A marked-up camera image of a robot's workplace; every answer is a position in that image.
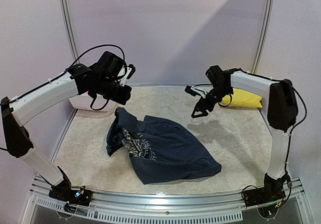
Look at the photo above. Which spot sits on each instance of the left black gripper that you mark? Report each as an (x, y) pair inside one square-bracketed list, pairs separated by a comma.
[(124, 97)]

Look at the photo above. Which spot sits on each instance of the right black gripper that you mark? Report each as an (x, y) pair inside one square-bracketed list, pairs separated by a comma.
[(209, 100)]

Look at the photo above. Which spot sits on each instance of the navy blue tank top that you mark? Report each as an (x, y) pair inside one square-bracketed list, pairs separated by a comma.
[(160, 150)]

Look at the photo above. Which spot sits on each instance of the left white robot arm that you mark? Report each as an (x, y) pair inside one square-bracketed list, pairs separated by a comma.
[(17, 112)]

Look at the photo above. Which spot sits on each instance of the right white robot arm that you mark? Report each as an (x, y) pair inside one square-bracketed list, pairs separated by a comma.
[(279, 110)]

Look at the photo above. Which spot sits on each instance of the white plastic laundry basket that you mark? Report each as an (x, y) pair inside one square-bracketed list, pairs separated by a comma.
[(85, 103)]

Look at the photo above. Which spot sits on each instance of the folded yellow shirt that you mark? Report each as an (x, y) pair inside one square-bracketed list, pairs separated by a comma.
[(242, 98)]

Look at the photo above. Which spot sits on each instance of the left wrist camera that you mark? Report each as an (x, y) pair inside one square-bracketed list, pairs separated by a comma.
[(127, 74)]

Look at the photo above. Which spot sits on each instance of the aluminium front rail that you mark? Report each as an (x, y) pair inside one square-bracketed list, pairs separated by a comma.
[(113, 207)]

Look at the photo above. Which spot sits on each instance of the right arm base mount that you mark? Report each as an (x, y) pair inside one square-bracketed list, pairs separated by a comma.
[(254, 196)]

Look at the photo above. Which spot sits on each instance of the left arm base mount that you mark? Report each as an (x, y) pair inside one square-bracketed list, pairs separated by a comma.
[(64, 192)]

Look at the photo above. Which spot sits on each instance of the right aluminium frame post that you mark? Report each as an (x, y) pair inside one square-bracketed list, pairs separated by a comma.
[(262, 36)]

